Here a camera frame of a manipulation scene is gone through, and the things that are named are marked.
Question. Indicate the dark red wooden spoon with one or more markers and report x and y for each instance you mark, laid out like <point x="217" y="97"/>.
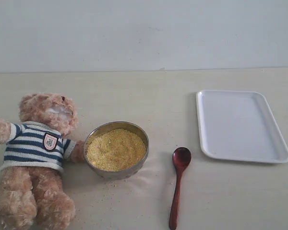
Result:
<point x="181" y="159"/>

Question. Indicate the beige teddy bear striped shirt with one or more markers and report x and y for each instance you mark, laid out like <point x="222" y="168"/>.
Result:
<point x="31" y="189"/>

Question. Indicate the steel bowl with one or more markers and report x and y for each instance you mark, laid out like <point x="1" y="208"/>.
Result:
<point x="123" y="174"/>

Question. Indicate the yellow millet grain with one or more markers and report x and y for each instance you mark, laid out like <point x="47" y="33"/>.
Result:
<point x="116" y="150"/>

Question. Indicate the white plastic tray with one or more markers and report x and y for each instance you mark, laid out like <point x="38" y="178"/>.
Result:
<point x="239" y="126"/>

